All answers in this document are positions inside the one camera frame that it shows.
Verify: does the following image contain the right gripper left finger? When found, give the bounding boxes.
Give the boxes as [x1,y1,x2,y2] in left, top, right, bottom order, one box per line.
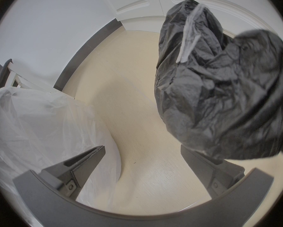
[40,145,106,197]

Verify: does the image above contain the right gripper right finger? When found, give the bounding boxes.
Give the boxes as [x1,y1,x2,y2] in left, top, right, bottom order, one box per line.
[180,145,245,199]

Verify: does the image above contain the clear plastic bag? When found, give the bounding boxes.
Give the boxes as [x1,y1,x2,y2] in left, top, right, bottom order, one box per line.
[0,86,122,222]

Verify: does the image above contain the black plastic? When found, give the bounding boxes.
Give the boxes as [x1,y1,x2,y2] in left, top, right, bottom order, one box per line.
[154,0,283,161]

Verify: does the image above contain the white trash bin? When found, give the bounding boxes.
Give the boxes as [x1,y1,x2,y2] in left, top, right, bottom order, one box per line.
[0,117,122,206]

